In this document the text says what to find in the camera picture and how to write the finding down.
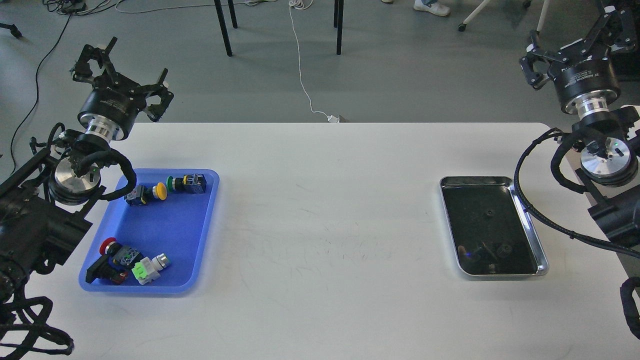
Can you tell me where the white cable on floor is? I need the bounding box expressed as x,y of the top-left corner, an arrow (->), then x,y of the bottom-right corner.
288,0 -> 340,123

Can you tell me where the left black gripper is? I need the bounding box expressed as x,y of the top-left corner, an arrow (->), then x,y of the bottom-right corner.
70,36 -> 174,142

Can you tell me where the black cable on floor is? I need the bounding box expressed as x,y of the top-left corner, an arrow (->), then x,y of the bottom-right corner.
9,0 -> 116,176

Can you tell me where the black table leg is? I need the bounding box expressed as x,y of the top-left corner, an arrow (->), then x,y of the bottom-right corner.
214,0 -> 238,57
333,0 -> 345,56

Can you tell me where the white sneaker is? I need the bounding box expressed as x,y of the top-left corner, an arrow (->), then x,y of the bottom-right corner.
413,0 -> 451,18

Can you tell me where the red mushroom button switch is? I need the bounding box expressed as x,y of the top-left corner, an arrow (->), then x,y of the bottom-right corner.
98,237 -> 144,269

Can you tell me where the blue plastic tray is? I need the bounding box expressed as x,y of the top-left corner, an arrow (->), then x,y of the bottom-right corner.
78,168 -> 220,294

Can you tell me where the black table leg left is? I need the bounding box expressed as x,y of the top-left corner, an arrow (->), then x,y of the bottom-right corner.
214,0 -> 238,57

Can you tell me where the black table leg right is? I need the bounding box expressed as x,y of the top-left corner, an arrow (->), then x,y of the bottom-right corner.
333,0 -> 345,56

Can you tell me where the metal tray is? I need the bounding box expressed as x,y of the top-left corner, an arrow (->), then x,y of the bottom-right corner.
439,176 -> 549,280

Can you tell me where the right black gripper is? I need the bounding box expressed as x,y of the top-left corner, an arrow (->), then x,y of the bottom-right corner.
519,0 -> 638,114

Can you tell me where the yellow push button switch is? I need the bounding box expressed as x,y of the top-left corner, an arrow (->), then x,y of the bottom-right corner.
124,182 -> 169,207

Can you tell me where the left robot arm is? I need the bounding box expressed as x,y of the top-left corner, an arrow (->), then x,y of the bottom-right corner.
0,38 -> 174,360

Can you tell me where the green push button switch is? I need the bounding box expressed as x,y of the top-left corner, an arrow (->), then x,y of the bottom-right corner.
165,173 -> 207,194

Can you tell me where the white chair base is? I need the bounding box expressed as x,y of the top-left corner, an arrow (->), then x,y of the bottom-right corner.
457,0 -> 551,35

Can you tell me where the black selector switch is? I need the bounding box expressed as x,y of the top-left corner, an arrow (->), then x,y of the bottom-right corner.
85,254 -> 129,285

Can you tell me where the white green button switch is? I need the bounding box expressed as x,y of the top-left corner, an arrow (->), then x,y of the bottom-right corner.
131,253 -> 171,286

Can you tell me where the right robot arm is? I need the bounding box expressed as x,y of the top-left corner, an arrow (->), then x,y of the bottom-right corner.
513,0 -> 640,258

